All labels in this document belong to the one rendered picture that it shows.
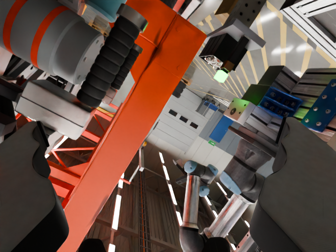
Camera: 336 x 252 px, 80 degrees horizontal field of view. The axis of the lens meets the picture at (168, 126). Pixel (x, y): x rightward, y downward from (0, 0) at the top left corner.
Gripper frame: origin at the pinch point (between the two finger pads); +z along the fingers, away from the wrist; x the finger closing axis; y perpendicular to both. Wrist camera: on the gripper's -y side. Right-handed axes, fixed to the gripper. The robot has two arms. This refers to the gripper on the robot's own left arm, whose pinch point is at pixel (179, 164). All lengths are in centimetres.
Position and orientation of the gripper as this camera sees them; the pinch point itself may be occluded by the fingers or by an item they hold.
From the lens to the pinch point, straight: 155.2
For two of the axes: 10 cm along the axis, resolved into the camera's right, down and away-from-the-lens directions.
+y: 6.3, -7.8, -0.8
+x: -7.0, -5.1, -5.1
